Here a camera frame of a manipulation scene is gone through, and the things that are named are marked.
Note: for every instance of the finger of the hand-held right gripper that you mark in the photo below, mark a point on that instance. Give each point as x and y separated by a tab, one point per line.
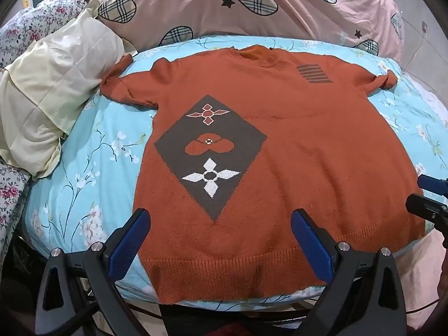
425	208
433	184

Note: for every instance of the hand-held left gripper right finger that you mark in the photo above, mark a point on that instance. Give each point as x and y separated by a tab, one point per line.
311	241

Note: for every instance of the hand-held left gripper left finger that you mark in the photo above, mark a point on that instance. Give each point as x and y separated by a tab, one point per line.
130	238

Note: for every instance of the orange knit sweater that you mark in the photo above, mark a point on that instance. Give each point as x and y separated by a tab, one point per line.
280	168

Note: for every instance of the blue floral bed sheet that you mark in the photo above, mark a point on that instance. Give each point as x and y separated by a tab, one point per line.
87	189

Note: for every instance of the pink bed sheet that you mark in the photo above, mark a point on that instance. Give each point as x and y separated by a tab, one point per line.
425	280

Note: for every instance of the cream quilted pillow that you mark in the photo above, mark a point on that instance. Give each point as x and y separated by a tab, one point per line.
49	87

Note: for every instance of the pink quilt with plaid hearts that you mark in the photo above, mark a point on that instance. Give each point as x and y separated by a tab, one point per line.
280	10

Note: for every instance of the floral patterned quilt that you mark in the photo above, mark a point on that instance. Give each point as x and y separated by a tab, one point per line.
28	24

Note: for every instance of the wall socket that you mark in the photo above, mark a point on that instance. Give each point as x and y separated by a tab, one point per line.
424	28

